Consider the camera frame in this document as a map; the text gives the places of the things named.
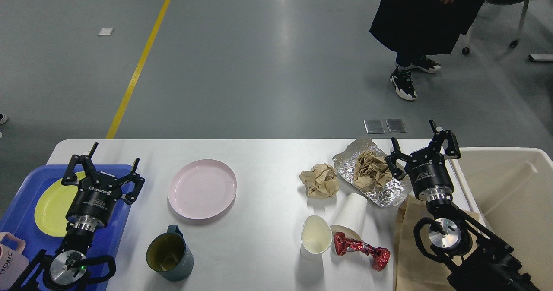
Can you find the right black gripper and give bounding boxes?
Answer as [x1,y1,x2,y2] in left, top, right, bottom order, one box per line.
[385,120,461,201]

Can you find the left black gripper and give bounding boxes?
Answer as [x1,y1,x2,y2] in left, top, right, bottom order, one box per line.
[61,142,146,231]

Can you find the dark teal mug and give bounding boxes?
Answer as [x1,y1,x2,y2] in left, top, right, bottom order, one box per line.
[146,225,194,282]

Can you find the pink plate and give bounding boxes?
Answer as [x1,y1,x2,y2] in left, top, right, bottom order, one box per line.
[168,159,237,220]

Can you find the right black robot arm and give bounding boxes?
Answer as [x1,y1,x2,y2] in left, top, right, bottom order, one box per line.
[385,120,537,291]

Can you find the right metal floor plate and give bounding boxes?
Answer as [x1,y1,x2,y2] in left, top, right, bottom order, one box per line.
[385,118,407,133]

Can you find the metal floor plate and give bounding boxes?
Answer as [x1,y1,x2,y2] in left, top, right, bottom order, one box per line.
[363,119,386,134]
[385,118,407,133]

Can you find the crumpled brown paper on foil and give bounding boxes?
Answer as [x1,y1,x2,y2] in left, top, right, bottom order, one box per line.
[353,151,393,190]

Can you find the aluminium foil sheet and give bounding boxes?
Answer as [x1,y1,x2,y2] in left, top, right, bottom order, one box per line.
[332,137,412,208]

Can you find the yellow plate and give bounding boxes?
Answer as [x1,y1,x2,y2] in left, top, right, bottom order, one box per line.
[34,179,78,238]

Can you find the left metal floor plate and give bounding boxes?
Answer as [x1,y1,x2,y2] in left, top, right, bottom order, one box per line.
[363,119,386,134]

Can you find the beige plastic bin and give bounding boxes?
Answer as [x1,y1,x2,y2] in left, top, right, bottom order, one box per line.
[454,147,553,291]

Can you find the blue plastic tray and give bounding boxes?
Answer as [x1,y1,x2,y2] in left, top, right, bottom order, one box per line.
[0,164,135,291]

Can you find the lying white paper cup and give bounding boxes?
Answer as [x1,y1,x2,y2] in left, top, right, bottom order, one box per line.
[330,194,368,240]

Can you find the red foil wrapper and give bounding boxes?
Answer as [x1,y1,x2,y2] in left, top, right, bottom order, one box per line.
[333,232,391,272]

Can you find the crumpled brown paper ball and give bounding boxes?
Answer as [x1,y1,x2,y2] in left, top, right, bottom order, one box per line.
[299,164,339,199]

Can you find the brown paper bag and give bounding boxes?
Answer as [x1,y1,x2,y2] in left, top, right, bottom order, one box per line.
[392,195,454,291]

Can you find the shoe at left edge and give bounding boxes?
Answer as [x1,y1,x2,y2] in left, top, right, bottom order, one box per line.
[0,113,9,125]

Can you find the pink mug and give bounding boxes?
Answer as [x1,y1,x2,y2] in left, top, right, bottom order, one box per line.
[0,232,29,290]

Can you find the upright white paper cup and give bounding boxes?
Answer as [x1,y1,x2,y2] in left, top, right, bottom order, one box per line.
[300,215,333,260]

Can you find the person in black coat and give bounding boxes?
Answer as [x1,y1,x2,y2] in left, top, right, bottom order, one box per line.
[369,0,485,101]

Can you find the white paper on floor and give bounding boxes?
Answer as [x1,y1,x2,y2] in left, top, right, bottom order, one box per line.
[97,27,114,36]

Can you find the white bar on floor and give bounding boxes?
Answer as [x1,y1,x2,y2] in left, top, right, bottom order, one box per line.
[528,54,553,63]

